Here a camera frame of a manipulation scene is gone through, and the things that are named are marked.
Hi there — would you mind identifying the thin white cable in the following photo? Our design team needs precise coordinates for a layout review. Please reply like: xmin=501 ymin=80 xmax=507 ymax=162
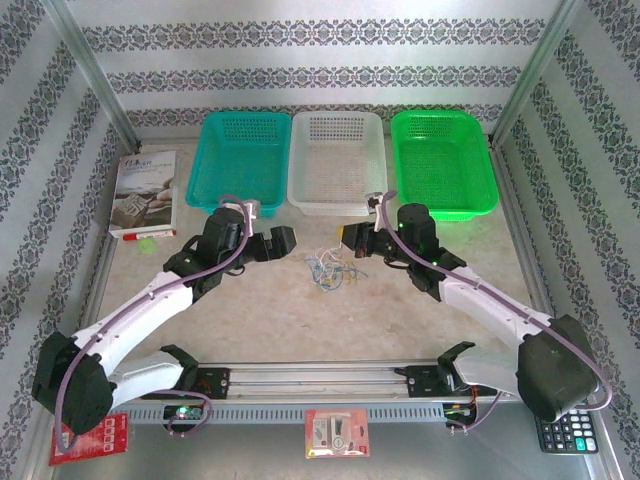
xmin=312 ymin=243 xmax=346 ymax=271
xmin=319 ymin=247 xmax=351 ymax=281

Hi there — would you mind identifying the thin yellow cable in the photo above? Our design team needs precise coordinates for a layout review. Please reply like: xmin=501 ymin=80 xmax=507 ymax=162
xmin=319 ymin=264 xmax=359 ymax=291
xmin=324 ymin=262 xmax=369 ymax=286

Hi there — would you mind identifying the black desk calculator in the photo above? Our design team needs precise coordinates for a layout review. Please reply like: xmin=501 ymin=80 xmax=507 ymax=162
xmin=534 ymin=407 xmax=600 ymax=455

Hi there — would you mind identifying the red usb drive blister pack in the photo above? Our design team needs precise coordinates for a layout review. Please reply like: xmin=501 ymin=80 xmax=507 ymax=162
xmin=303 ymin=408 xmax=372 ymax=460

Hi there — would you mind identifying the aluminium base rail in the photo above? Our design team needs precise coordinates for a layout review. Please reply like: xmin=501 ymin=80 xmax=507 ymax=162
xmin=139 ymin=359 xmax=521 ymax=404

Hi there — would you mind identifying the white plastic basket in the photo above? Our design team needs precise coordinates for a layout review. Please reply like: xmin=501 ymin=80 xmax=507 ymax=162
xmin=287 ymin=110 xmax=390 ymax=217

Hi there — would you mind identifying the thin blue cable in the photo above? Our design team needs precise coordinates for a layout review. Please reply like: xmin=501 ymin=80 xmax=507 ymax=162
xmin=303 ymin=252 xmax=331 ymax=286
xmin=312 ymin=264 xmax=351 ymax=295

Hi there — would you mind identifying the paperback book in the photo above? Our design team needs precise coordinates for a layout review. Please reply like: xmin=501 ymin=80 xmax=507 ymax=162
xmin=108 ymin=149 xmax=179 ymax=239

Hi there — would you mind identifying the green yellow striped cable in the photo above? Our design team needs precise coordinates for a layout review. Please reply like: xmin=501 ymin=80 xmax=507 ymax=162
xmin=329 ymin=254 xmax=370 ymax=284
xmin=324 ymin=252 xmax=361 ymax=281

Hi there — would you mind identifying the red marker pen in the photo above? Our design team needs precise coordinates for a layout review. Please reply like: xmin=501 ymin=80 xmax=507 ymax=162
xmin=122 ymin=229 xmax=178 ymax=242

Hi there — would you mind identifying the teal plastic basket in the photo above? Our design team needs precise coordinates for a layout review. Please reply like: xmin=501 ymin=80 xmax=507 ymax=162
xmin=184 ymin=110 xmax=294 ymax=220

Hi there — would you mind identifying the red card package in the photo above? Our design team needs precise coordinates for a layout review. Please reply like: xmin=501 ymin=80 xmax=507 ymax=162
xmin=48 ymin=412 xmax=132 ymax=467

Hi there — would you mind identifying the green plastic basket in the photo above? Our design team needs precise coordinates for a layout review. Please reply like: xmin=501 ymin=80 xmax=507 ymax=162
xmin=389 ymin=109 xmax=500 ymax=223

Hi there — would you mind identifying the grey slotted cable duct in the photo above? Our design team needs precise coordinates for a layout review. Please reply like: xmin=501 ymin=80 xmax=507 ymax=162
xmin=112 ymin=399 xmax=526 ymax=426

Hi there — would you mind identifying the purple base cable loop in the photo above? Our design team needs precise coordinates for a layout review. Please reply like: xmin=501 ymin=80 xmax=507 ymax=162
xmin=446 ymin=392 xmax=505 ymax=437
xmin=167 ymin=391 xmax=214 ymax=439

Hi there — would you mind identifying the aluminium frame post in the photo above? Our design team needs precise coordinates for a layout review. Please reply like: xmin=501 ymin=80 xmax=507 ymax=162
xmin=488 ymin=0 xmax=589 ymax=147
xmin=44 ymin=0 xmax=144 ymax=154

